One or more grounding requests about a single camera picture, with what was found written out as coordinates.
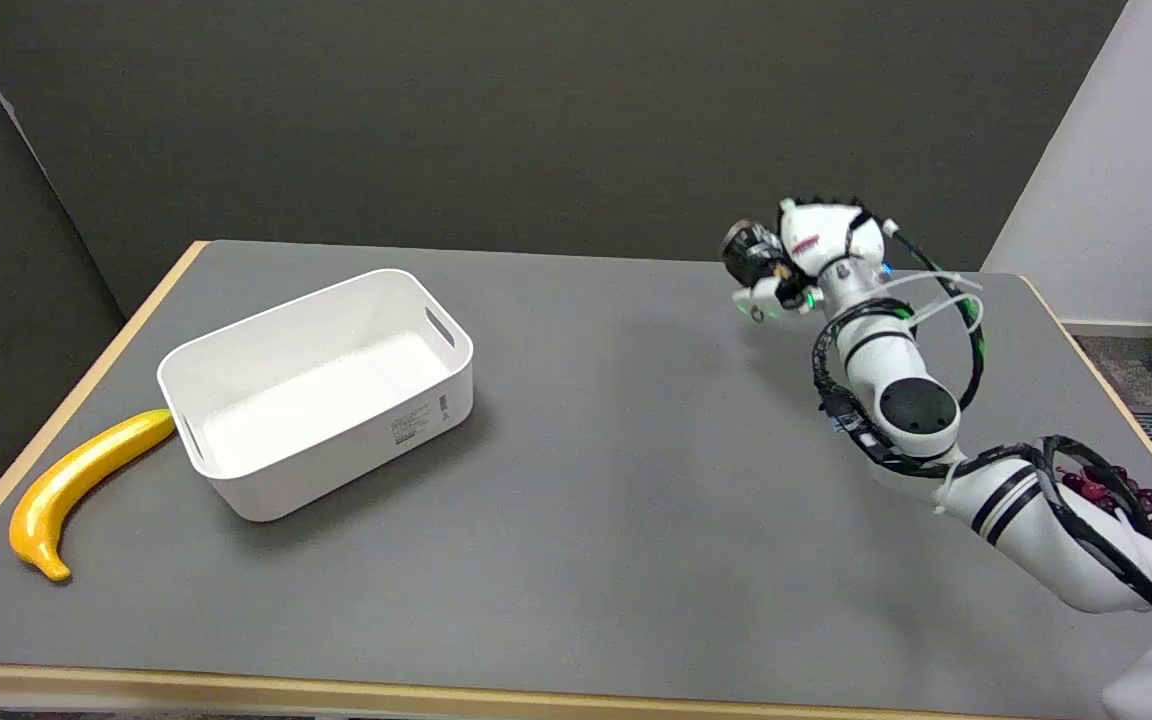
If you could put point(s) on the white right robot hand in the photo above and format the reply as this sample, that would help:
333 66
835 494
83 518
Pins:
821 240

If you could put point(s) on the black can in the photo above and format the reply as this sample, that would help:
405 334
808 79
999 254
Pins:
748 248

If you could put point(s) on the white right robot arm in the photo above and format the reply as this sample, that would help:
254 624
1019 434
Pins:
916 410

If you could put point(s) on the white plastic storage box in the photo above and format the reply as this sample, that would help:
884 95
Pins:
321 395

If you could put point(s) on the purple grape bunch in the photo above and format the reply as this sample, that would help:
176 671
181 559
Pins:
1141 500

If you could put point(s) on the yellow banana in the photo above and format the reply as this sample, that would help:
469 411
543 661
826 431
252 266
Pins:
76 485

